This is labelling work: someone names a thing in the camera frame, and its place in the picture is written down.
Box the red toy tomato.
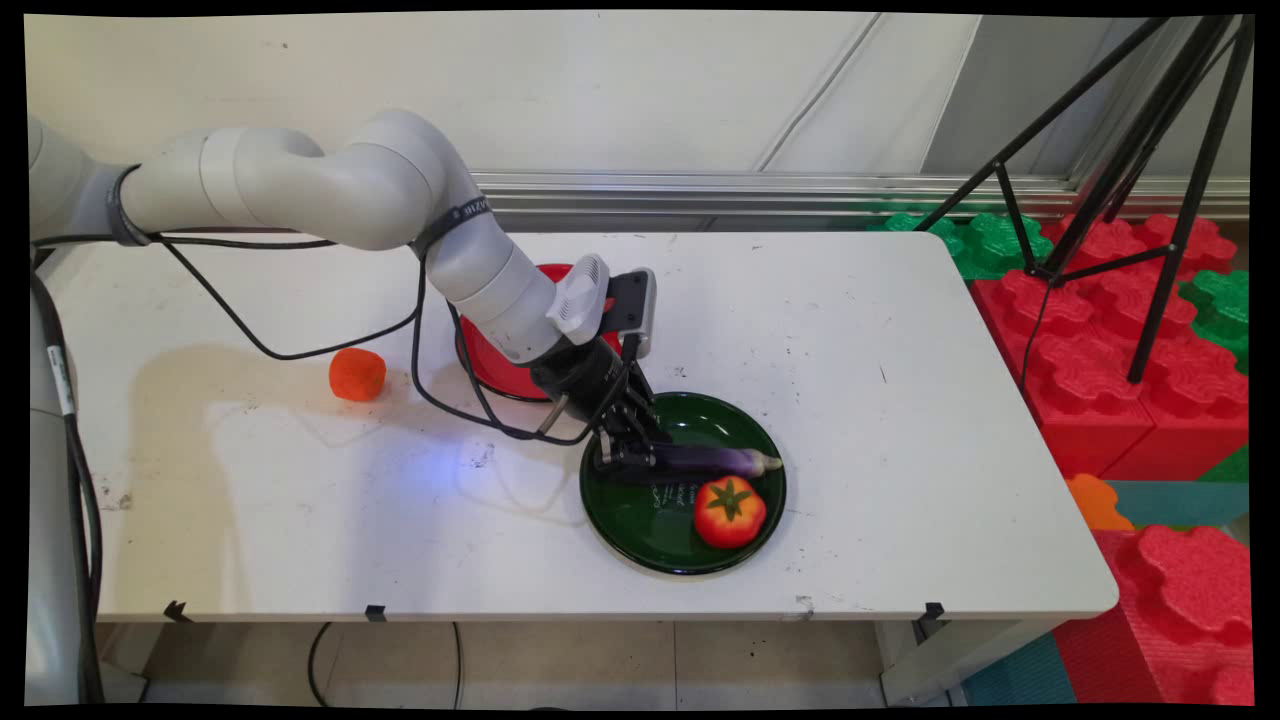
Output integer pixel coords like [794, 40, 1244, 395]
[693, 475, 769, 550]

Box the silver metal wall rail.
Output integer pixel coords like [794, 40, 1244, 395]
[468, 170, 1251, 234]

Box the purple toy eggplant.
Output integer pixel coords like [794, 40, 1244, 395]
[648, 444, 785, 480]

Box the teal foam mat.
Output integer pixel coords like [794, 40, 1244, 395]
[1105, 480, 1251, 531]
[960, 630, 1079, 707]

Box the black camera tripod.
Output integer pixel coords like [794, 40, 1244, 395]
[912, 14, 1255, 386]

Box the black base cable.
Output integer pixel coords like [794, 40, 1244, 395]
[28, 268, 107, 707]

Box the orange foam piece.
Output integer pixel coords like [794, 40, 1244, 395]
[1065, 473, 1137, 533]

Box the black velcro strap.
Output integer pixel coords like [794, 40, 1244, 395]
[107, 164, 153, 249]
[408, 196, 495, 261]

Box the red round plate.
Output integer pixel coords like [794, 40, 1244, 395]
[455, 262, 627, 404]

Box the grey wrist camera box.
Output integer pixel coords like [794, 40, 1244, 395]
[548, 253, 659, 362]

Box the dark green round plate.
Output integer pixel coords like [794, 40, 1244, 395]
[579, 391, 788, 577]

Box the red foam block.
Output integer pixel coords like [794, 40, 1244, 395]
[972, 268, 1158, 481]
[1100, 330, 1251, 483]
[1050, 526, 1255, 707]
[1040, 213, 1239, 279]

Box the orange ball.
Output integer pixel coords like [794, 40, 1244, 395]
[329, 347, 388, 403]

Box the green foam block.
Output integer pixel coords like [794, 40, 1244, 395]
[1178, 270, 1251, 377]
[868, 211, 1054, 282]

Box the white table leg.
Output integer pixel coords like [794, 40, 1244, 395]
[98, 655, 151, 705]
[878, 618, 1063, 707]

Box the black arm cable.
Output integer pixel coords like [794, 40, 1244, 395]
[30, 232, 643, 448]

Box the thin black tripod cable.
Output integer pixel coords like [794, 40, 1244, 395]
[1019, 280, 1053, 393]

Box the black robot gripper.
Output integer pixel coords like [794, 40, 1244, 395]
[530, 340, 674, 472]

